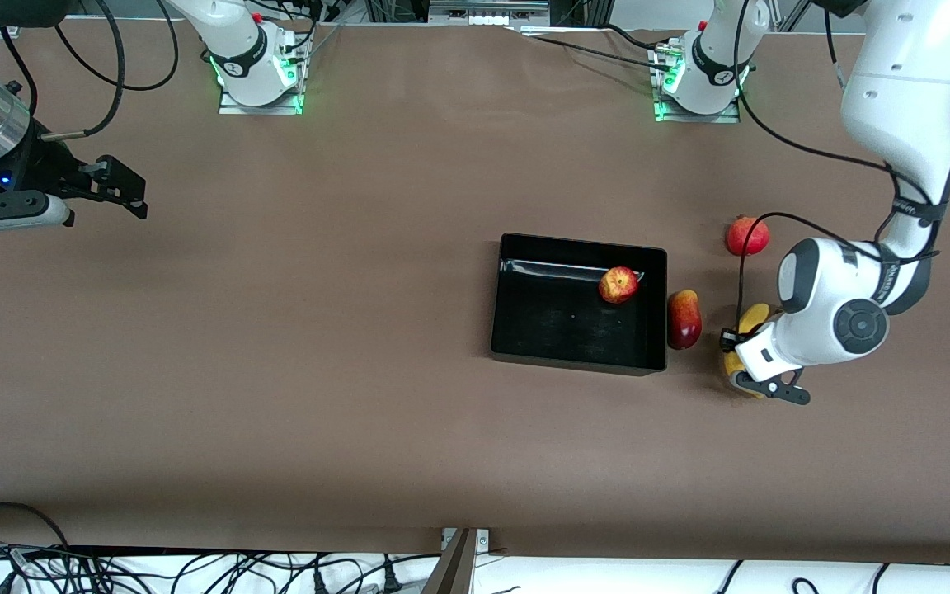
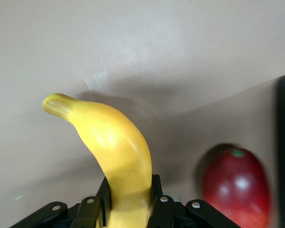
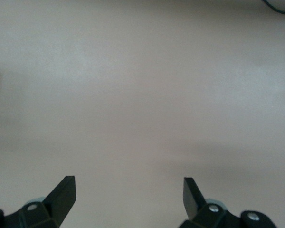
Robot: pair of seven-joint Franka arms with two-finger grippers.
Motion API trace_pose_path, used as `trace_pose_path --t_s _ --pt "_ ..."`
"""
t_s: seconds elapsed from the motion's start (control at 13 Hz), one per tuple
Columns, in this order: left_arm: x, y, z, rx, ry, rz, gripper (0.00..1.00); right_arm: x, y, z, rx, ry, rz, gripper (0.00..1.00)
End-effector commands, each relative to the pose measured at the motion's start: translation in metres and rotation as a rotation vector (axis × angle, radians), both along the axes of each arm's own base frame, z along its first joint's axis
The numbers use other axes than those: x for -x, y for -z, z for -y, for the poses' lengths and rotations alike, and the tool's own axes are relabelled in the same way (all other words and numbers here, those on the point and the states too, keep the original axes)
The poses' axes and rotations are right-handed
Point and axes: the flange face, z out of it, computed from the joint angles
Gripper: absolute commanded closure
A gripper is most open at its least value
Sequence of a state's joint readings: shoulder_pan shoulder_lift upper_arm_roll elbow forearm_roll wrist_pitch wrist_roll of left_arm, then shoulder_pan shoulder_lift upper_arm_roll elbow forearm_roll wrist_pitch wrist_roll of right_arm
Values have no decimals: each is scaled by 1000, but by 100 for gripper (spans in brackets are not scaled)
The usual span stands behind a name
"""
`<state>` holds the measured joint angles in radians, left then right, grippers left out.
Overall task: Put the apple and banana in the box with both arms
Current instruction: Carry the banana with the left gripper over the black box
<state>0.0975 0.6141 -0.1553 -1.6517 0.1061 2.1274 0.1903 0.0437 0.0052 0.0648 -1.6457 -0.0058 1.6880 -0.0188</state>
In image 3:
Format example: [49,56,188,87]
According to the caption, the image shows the black cable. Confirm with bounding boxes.
[263,0,285,16]

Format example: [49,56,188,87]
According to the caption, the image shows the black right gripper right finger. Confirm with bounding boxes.
[179,177,243,228]

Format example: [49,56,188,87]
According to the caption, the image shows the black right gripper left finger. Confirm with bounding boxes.
[4,175,76,228]

